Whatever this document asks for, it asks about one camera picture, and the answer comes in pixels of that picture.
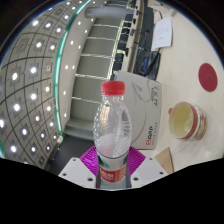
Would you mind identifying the black desk device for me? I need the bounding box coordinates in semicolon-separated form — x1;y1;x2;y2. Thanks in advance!
133;49;162;81

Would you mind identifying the group of ceiling lights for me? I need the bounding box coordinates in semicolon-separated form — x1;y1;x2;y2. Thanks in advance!
0;0;91;158

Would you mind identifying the white paper carton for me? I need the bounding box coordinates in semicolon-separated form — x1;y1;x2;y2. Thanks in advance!
113;69;163;151

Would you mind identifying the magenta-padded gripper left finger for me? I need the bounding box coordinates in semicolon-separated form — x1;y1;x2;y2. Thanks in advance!
58;146;100;190

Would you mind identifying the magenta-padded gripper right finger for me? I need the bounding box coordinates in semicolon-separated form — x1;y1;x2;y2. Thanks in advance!
125;146;168;189

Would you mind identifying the row of black office chairs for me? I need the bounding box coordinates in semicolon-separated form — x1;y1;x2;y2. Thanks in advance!
113;9;138;73

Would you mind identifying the red and cream mug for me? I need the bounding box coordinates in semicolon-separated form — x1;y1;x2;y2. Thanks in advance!
167;101;208;141

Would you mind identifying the flat round red coaster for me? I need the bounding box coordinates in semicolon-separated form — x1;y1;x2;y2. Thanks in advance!
197;62;219;93

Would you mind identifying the clear red-capped water bottle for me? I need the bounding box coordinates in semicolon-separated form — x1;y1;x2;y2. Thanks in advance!
93;80;133;190

